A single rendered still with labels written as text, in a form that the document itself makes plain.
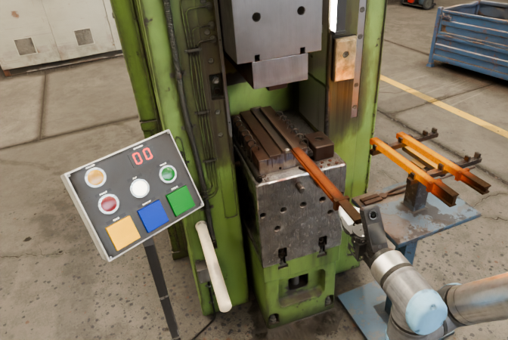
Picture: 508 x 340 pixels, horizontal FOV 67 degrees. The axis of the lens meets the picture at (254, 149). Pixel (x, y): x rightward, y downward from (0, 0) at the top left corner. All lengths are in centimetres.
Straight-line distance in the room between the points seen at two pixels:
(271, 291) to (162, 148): 93
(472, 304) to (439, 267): 151
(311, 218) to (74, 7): 537
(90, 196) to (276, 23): 76
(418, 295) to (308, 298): 115
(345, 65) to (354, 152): 45
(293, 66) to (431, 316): 84
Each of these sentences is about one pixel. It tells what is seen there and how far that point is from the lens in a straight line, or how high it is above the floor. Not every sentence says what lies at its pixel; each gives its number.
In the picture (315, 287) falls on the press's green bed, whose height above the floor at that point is 16.
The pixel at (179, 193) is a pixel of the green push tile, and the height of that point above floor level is 103.
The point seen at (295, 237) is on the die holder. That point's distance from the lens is 167.
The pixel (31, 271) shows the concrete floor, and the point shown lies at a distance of 282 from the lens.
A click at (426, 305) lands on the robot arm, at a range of 92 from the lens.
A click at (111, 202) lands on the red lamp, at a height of 109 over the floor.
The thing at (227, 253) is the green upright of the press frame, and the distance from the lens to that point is 190.
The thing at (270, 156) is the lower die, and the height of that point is 99.
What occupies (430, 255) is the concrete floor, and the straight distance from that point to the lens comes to 256.
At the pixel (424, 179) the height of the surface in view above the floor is 99.
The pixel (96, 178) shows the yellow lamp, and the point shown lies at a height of 116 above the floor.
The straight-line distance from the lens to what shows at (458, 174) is 145.
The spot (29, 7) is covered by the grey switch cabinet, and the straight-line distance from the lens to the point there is 644.
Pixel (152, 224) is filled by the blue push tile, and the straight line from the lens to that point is 122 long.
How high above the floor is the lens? 177
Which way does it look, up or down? 31 degrees down
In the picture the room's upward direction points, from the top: 4 degrees counter-clockwise
